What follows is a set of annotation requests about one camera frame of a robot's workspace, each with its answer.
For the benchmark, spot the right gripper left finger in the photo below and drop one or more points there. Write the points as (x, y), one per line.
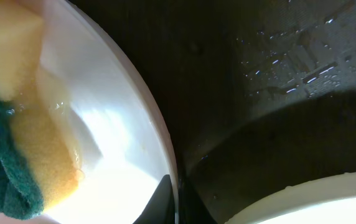
(161, 206)

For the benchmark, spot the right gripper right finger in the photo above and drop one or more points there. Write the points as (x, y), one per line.
(191, 207)

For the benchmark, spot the dark brown serving tray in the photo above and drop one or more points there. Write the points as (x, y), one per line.
(257, 95)

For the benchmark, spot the white plate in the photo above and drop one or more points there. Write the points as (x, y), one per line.
(124, 143)
(297, 197)

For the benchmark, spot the green and yellow sponge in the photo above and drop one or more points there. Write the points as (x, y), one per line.
(40, 161)

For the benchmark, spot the white top plate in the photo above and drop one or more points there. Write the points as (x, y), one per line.
(124, 143)

